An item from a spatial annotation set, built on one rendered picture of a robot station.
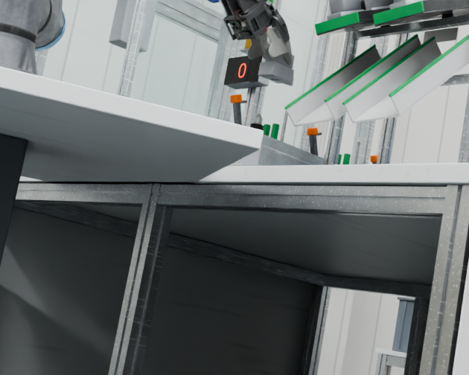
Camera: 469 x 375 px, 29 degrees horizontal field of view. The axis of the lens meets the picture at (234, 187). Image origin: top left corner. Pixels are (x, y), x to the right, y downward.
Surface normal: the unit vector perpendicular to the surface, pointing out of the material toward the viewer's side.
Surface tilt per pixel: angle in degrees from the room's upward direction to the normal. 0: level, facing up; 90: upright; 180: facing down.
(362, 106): 90
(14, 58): 75
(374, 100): 90
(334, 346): 90
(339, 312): 90
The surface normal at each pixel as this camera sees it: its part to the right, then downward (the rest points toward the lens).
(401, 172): -0.71, -0.24
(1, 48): 0.27, -0.34
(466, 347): 0.68, 0.00
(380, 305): 0.26, -0.11
